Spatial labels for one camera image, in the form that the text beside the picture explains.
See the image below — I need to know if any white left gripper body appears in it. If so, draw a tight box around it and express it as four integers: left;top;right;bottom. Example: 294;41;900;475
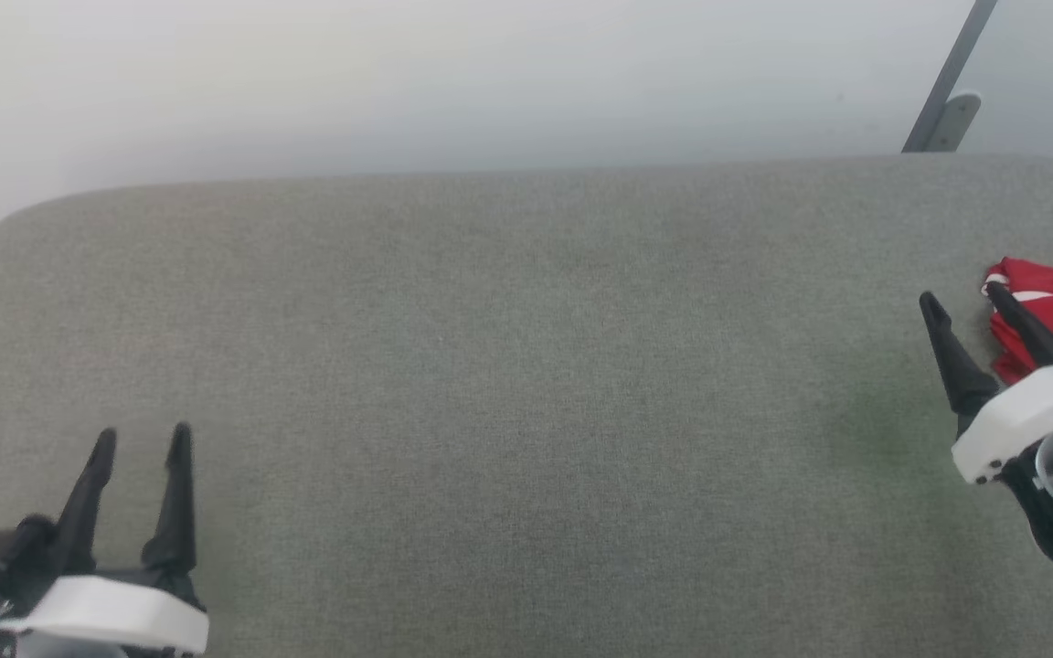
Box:
0;567;210;658

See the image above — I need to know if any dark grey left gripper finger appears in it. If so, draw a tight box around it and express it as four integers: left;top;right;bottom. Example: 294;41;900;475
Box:
55;427;119;578
140;421;199;577

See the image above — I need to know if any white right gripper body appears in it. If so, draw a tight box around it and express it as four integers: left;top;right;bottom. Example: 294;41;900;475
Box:
951;362;1053;486

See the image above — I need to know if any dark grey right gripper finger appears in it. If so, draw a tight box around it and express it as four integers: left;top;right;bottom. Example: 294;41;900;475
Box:
984;281;1053;369
918;291;1001;436

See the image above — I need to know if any red Bulls basketball jersey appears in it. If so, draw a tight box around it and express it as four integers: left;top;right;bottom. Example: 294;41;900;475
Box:
981;257;1053;386

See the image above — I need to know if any grey metal bar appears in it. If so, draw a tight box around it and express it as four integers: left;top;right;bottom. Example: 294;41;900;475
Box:
900;0;1001;154

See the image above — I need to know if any grey fabric sofa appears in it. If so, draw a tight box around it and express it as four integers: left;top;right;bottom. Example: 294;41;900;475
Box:
0;152;1053;658

